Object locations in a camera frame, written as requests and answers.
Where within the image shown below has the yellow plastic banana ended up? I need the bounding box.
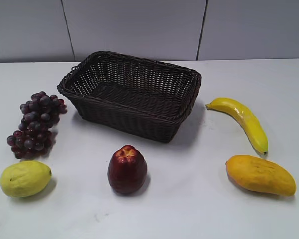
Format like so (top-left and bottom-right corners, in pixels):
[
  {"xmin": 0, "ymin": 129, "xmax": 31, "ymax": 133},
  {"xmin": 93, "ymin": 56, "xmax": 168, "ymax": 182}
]
[{"xmin": 205, "ymin": 97, "xmax": 269, "ymax": 155}]

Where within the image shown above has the dark brown wicker basket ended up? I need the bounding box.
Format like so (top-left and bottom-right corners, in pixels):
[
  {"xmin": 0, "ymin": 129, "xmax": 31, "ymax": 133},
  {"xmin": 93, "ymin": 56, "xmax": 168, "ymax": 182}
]
[{"xmin": 57, "ymin": 51, "xmax": 201, "ymax": 143}]

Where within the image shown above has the dark red apple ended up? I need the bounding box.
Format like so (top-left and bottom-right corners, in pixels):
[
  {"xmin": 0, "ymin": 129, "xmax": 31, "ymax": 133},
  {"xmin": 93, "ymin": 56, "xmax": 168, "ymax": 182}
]
[{"xmin": 107, "ymin": 145, "xmax": 148, "ymax": 195}]

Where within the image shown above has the purple grape bunch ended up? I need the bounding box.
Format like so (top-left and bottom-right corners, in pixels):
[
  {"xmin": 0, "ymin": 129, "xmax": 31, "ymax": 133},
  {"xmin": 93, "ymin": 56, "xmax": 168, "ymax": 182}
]
[{"xmin": 6, "ymin": 91, "xmax": 67, "ymax": 159}]

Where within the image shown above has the orange yellow mango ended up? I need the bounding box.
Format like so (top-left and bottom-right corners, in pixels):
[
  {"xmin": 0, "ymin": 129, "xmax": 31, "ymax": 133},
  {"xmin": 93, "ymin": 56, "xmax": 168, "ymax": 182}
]
[{"xmin": 226, "ymin": 155, "xmax": 297, "ymax": 197}]

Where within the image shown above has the yellow lemon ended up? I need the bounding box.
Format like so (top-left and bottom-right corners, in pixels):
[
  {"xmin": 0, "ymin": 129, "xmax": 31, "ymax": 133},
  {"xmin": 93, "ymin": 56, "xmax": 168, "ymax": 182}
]
[{"xmin": 0, "ymin": 161, "xmax": 52, "ymax": 198}]

